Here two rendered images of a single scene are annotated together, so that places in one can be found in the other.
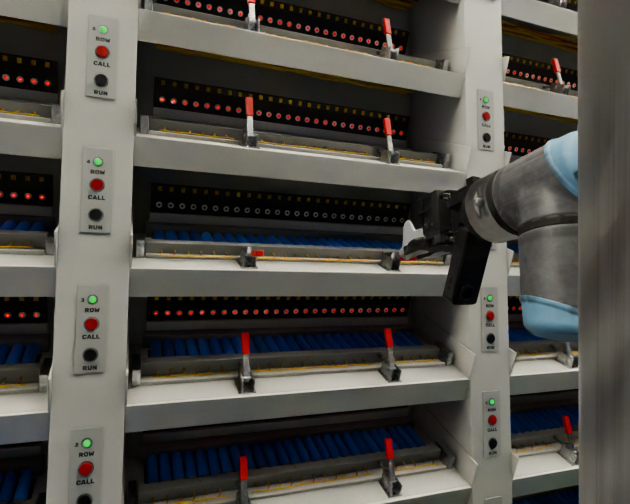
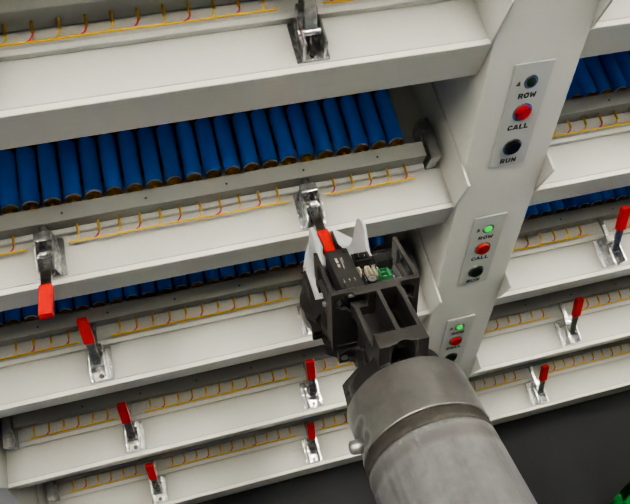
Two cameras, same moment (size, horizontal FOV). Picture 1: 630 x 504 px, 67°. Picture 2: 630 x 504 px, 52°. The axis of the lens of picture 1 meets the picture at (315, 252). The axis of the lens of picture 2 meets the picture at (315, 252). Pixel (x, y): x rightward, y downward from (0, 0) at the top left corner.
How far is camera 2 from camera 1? 68 cm
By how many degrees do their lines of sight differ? 53
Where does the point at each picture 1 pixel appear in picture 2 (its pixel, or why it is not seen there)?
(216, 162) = not seen: outside the picture
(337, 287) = (213, 263)
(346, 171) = (203, 102)
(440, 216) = (335, 332)
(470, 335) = (441, 273)
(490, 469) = not seen: hidden behind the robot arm
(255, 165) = not seen: outside the picture
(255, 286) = (72, 291)
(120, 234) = not seen: outside the picture
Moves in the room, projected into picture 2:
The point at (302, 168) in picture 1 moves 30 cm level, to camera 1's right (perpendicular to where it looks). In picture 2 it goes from (102, 119) to (477, 144)
